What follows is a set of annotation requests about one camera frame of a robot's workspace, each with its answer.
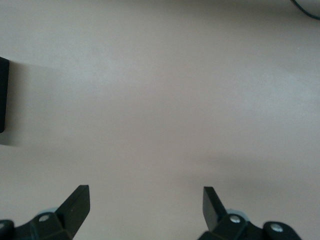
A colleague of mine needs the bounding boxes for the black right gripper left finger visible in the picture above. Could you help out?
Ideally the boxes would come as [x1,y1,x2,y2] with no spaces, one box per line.
[0,184,91,240]

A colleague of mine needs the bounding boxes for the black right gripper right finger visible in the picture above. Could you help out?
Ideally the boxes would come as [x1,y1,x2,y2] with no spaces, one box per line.
[198,186,302,240]

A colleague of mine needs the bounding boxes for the black looped cable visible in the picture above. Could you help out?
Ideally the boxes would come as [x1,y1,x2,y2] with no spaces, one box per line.
[290,0,320,21]

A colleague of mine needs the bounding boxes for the black rectangular plastic tray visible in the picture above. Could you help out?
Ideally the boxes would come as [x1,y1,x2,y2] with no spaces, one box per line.
[0,56,11,134]

